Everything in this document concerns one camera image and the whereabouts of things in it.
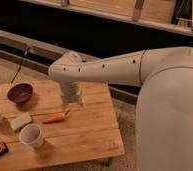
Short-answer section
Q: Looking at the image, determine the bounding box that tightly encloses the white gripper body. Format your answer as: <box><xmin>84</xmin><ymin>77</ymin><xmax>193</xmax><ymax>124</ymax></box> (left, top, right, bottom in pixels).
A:
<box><xmin>60</xmin><ymin>82</ymin><xmax>83</xmax><ymax>107</ymax></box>

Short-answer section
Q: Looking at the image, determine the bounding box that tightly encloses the dark purple ceramic bowl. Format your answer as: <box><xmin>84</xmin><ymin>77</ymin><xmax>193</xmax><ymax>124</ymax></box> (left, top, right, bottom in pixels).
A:
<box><xmin>7</xmin><ymin>83</ymin><xmax>33</xmax><ymax>104</ymax></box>

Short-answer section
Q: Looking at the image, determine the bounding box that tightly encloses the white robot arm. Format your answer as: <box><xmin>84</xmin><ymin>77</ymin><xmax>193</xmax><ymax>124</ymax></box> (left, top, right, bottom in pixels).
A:
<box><xmin>48</xmin><ymin>47</ymin><xmax>193</xmax><ymax>171</ymax></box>

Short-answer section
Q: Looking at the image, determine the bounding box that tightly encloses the orange carrot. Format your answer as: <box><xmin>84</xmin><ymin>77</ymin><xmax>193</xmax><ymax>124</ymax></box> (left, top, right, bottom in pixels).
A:
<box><xmin>42</xmin><ymin>111</ymin><xmax>69</xmax><ymax>124</ymax></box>

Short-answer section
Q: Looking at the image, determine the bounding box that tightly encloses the beige sponge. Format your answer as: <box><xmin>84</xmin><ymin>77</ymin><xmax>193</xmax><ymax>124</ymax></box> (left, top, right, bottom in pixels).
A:
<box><xmin>10</xmin><ymin>112</ymin><xmax>32</xmax><ymax>131</ymax></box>

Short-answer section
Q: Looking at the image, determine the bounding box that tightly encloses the black cable on left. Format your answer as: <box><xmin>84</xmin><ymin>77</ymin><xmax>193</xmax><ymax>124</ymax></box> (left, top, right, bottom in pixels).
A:
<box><xmin>10</xmin><ymin>46</ymin><xmax>34</xmax><ymax>84</ymax></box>

